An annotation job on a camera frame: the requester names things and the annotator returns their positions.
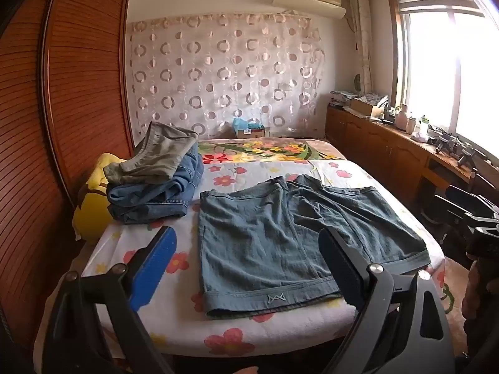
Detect patterned folded cloth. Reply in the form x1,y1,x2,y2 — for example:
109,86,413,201
358,93,390,107

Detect yellow plush toy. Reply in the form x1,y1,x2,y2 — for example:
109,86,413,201
72,153,125,244

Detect open cardboard box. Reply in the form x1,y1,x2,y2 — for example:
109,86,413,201
350,97,385,117

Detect person's right forearm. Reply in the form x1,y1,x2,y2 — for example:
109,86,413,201
456,314,499,374

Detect stack of papers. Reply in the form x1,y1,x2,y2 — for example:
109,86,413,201
329,91,357,109

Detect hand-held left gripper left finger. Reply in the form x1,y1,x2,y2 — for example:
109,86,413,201
41,226,178,374

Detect black device on stand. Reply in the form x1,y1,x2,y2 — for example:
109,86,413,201
434,127,458,153
456,146,484,169

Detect grey-green folded pants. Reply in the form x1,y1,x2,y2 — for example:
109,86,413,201
103,122,200,185

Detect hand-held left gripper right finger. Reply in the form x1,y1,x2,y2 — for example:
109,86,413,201
320,228,455,374

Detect beige patterned window curtain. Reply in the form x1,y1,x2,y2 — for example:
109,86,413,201
348,0,375,98

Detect person's right hand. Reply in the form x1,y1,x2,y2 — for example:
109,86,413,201
462,259,499,320

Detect window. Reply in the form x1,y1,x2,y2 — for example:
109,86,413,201
386,0,499,172

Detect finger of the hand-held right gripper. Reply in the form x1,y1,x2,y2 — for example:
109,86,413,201
434,195,474,223
444,186,482,209

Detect white floral bed sheet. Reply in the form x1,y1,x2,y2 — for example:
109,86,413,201
82,160,445,357

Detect small cardboard box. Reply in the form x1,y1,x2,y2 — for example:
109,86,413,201
236,127,266,140

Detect circle-patterned sheer curtain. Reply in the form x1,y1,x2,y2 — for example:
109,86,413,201
127,12,326,141

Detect blue-grey short pants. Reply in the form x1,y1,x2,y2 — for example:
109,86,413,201
198,175,431,320

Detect blue denim folded jeans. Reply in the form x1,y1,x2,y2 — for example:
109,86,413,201
107,144,204,224

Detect brown wooden low cabinet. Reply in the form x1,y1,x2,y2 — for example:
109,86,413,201
325,105,499,219

